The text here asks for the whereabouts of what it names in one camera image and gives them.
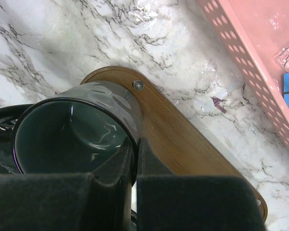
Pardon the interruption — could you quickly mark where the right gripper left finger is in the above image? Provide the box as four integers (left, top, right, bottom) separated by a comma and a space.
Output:
0, 139, 132, 231

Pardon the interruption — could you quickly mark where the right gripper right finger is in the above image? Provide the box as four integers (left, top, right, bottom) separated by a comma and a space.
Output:
137, 137, 265, 231

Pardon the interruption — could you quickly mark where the brown wooden oval tray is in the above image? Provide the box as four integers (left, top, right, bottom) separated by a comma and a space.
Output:
79, 65, 268, 222

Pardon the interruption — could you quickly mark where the dark green mug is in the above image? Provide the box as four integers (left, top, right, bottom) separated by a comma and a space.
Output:
0, 80, 143, 174

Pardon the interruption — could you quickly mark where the pink plastic basket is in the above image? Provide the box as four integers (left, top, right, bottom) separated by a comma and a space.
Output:
199, 0, 289, 151

